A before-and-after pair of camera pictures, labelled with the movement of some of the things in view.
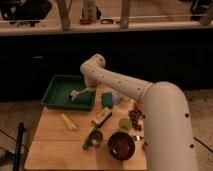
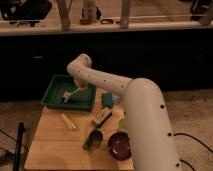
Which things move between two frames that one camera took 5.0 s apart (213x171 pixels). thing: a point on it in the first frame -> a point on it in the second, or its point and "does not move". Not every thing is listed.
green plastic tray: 58,93 does not move
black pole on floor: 17,158 does not move
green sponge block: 107,100 does not move
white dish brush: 74,93 -> 66,95
